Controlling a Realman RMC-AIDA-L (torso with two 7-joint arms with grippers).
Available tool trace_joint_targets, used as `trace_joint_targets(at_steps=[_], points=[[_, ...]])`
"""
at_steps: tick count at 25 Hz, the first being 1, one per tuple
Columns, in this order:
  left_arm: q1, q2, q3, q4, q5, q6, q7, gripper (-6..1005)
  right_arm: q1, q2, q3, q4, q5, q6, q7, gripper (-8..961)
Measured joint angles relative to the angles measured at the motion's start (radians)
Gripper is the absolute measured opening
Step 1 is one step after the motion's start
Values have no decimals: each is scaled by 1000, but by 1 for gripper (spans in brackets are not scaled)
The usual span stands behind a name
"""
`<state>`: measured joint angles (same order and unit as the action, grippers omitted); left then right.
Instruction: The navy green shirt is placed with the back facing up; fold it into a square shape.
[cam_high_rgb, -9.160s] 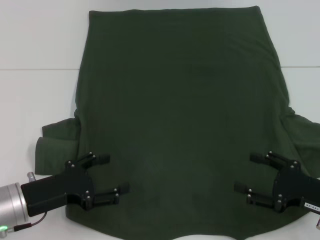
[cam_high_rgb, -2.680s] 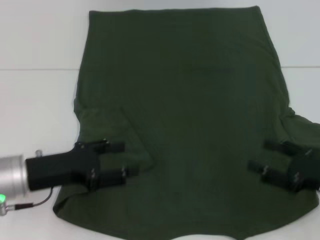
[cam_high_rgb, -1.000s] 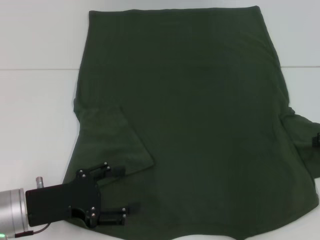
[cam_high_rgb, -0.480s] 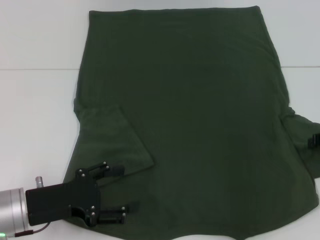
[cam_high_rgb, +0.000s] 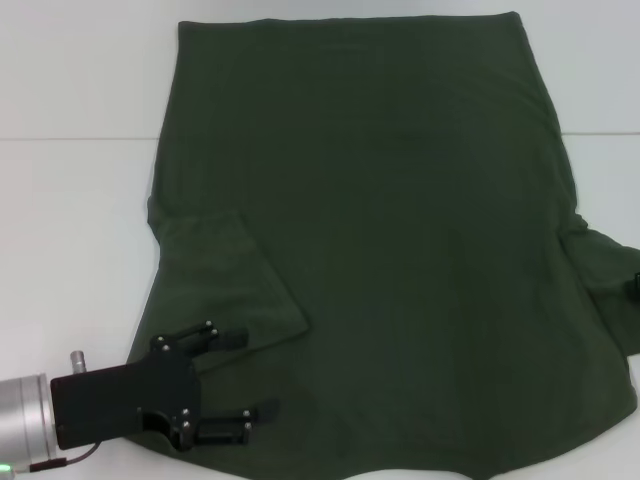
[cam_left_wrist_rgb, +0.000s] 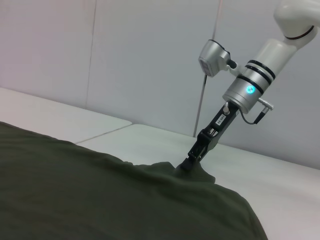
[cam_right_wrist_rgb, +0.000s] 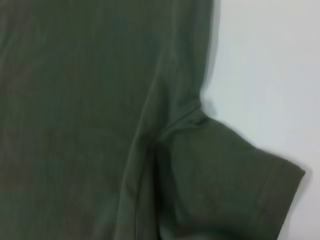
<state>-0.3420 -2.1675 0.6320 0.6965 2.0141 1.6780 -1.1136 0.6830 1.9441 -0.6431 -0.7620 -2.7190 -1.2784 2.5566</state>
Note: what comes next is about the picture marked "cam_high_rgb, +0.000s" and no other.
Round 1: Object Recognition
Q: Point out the red thin cable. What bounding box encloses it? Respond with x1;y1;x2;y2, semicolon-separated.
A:
28;439;97;474

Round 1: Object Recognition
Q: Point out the dark green t-shirt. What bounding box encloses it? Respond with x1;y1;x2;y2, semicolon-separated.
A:
122;10;640;480

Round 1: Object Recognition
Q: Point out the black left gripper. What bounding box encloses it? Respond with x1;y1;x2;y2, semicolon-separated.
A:
49;319;282;452

